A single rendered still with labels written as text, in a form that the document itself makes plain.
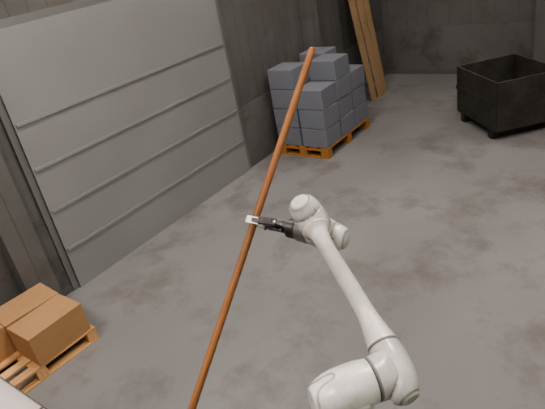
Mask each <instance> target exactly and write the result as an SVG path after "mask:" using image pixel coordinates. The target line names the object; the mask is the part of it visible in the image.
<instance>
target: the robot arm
mask: <svg viewBox="0 0 545 409"><path fill-rule="evenodd" d="M290 216H291V217H292V218H291V219H289V220H288V221H287V222H285V221H282V220H280V221H279V220H277V219H276V218H270V217H261V216H258V217H254V216H250V215H247V217H246V220H245V222H247V223H251V224H256V225H257V226H258V227H262V228H264V230H267V229H269V230H273V231H277V232H281V233H285V236H286V237H287V238H291V239H295V240H296V241H298V242H301V243H308V244H310V245H312V246H314V247H316V248H318V250H319V252H320V254H321V256H322V257H323V258H324V260H325V262H326V264H327V266H328V267H329V269H330V270H331V272H332V274H333V276H334V277H335V279H336V280H337V283H338V285H339V286H340V288H341V289H342V291H343V293H344V295H345V297H346V298H347V300H348V301H349V303H350V306H351V307H352V309H353V310H354V313H355V315H356V317H357V318H358V322H359V324H360V326H361V329H362V332H363V336H364V338H365V342H366V345H367V350H368V353H369V356H367V357H365V358H362V359H357V360H352V361H350V362H347V363H344V364H341V365H338V366H336V367H334V368H331V369H329V370H327V371H325V372H323V373H321V374H320V375H319V376H318V377H317V378H316V379H315V380H314V381H313V382H312V383H311V384H310V386H309V387H308V390H307V396H308V401H309V403H310V407H311V409H374V408H375V405H376V404H378V403H382V402H385V401H388V400H391V401H392V403H393V404H394V405H398V406H407V405H410V404H411V403H412V402H414V401H415V400H416V399H417V398H418V396H419V382H418V375H417V373H416V370H415V368H414V365H413V362H412V360H411V358H410V356H409V355H408V353H407V351H406V349H405V348H404V347H403V345H402V344H401V342H400V341H399V339H398V338H397V336H396V335H395V334H394V332H393V331H392V330H391V329H390V328H389V327H388V326H387V325H386V323H385V322H384V321H383V319H382V318H381V317H380V315H379V314H378V312H377V311H376V310H375V308H374V307H373V305H372V304H371V301H370V300H369V299H368V298H367V295H366V294H365V292H364V291H363V289H362V287H361V286H360V285H359V283H358V281H357V279H356V278H355V276H354V275H353V274H352V272H351V271H350V268H349V267H348V265H347V264H346V263H345V261H344V260H343V258H342V256H341V254H340V253H339V251H338V250H342V249H345V248H346V247H347V245H348V243H349V241H350V230H349V229H348V228H346V227H345V226H343V225H342V224H340V223H337V222H336V221H334V220H332V219H331V218H330V217H329V216H328V213H327V212H326V210H325V209H324V207H323V206H322V204H321V203H320V202H319V201H318V200H317V199H316V198H315V197H313V196H311V195H308V194H301V195H298V196H296V197H295V198H293V199H292V201H291V202H290Z"/></svg>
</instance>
